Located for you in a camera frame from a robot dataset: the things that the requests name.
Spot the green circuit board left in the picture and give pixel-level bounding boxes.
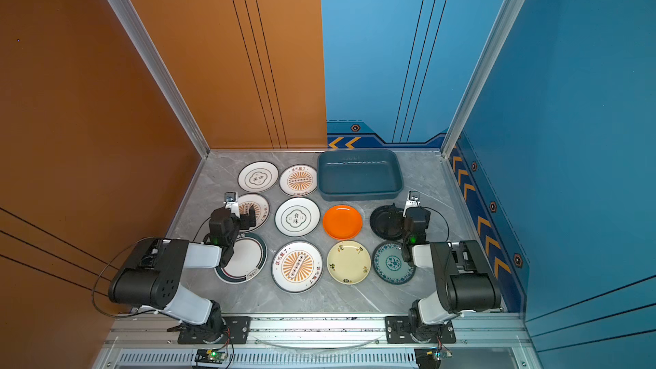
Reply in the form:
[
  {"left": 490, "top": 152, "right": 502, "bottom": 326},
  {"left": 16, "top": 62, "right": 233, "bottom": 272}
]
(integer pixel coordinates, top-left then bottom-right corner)
[{"left": 193, "top": 349, "right": 230, "bottom": 368}]

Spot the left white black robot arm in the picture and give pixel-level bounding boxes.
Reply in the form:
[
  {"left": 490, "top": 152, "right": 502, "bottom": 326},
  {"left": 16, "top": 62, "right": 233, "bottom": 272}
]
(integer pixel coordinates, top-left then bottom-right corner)
[{"left": 108, "top": 208, "right": 256, "bottom": 344}]

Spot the white plate green red rim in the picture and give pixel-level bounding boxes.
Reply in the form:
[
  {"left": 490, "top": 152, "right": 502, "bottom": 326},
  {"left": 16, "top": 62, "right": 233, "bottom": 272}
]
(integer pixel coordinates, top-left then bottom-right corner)
[{"left": 215, "top": 233, "right": 268, "bottom": 285}]

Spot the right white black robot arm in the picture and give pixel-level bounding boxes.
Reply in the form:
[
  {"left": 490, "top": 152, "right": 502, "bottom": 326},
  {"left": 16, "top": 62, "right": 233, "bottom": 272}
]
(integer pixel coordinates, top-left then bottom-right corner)
[{"left": 370, "top": 204, "right": 502, "bottom": 343}]

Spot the small orange sunburst plate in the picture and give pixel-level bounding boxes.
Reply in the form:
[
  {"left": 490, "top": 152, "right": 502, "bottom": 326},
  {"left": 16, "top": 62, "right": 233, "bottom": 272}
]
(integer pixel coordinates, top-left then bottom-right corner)
[{"left": 278, "top": 164, "right": 318, "bottom": 196}]

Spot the teal plastic bin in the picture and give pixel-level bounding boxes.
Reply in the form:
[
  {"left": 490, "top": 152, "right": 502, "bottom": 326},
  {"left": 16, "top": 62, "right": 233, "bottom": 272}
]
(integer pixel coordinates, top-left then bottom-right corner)
[{"left": 317, "top": 150, "right": 404, "bottom": 202}]

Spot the cream yellow plate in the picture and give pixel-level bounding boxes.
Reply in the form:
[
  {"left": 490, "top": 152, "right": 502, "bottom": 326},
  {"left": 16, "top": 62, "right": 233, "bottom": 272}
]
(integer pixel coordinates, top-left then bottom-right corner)
[{"left": 326, "top": 240, "right": 372, "bottom": 285}]

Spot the black plate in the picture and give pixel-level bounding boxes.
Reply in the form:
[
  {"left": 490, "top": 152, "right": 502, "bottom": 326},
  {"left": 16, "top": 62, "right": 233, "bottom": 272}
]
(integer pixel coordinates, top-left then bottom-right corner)
[{"left": 370, "top": 206, "right": 401, "bottom": 240}]

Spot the orange sunburst plate red rim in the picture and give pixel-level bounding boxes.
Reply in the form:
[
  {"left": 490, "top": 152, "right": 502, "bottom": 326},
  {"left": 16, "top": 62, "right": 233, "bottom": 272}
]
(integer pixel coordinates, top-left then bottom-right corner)
[{"left": 237, "top": 194, "right": 270, "bottom": 232}]

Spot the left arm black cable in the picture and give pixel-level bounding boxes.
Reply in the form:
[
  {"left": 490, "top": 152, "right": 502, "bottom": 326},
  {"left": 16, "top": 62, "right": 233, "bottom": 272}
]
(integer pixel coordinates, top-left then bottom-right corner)
[{"left": 91, "top": 214, "right": 212, "bottom": 319}]

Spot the large orange sunburst plate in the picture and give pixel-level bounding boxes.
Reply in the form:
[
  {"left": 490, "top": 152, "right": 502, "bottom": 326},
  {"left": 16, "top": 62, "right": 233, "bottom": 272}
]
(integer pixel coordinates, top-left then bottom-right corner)
[{"left": 272, "top": 241, "right": 325, "bottom": 294}]

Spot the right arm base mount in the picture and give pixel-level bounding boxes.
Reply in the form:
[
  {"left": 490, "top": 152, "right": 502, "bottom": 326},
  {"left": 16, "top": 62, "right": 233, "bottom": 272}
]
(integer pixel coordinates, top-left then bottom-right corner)
[{"left": 384, "top": 316, "right": 457, "bottom": 344}]

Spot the green patterned plate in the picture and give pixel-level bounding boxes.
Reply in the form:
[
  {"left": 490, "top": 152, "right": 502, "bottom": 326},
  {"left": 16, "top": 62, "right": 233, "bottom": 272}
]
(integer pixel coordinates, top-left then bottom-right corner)
[{"left": 372, "top": 241, "right": 415, "bottom": 285}]

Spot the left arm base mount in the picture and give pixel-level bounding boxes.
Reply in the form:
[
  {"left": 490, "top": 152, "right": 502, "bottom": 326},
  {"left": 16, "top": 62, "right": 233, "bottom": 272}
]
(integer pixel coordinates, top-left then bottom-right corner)
[{"left": 177, "top": 315, "right": 251, "bottom": 346}]

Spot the circuit board right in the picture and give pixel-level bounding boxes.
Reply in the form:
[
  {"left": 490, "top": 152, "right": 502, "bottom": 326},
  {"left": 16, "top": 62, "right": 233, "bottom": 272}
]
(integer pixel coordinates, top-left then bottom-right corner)
[{"left": 414, "top": 348, "right": 453, "bottom": 369}]

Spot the small white flower-logo plate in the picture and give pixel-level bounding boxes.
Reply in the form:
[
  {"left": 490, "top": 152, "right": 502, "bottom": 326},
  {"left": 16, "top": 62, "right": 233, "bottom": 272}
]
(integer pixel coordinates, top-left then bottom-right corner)
[{"left": 237, "top": 161, "right": 278, "bottom": 193}]

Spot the white plate green flower logo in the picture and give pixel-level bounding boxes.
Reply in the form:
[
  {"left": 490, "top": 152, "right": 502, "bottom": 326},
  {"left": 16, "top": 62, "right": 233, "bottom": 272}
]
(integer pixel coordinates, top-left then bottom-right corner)
[{"left": 275, "top": 197, "right": 320, "bottom": 237}]

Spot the aluminium rail frame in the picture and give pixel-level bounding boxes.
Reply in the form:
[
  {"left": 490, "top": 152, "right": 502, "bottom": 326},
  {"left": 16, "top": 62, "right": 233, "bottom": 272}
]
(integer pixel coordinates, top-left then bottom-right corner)
[{"left": 93, "top": 313, "right": 541, "bottom": 368}]

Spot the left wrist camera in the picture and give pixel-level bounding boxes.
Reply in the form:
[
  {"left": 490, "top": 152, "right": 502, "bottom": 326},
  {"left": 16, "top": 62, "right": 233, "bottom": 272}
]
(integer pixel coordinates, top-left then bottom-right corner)
[{"left": 224, "top": 192, "right": 240, "bottom": 217}]

